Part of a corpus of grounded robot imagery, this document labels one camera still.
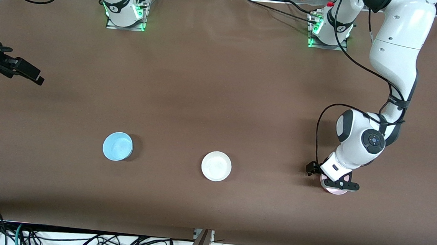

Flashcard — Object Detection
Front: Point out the pink bowl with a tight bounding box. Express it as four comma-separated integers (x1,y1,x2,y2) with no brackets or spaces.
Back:
319,173,351,196

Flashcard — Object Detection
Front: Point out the light blue bowl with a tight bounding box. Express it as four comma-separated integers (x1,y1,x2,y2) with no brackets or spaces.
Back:
102,131,135,163

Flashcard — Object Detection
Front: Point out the black cable on table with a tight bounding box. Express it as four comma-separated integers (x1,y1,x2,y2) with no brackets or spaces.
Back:
244,0,323,24

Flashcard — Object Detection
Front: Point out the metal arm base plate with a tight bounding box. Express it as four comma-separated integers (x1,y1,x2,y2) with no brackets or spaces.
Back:
307,12,351,52
105,0,149,32

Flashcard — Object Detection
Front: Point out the white bowl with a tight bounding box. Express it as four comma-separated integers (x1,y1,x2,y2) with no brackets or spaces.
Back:
200,150,233,183

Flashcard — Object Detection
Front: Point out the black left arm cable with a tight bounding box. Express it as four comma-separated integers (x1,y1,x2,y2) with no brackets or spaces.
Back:
313,0,420,174

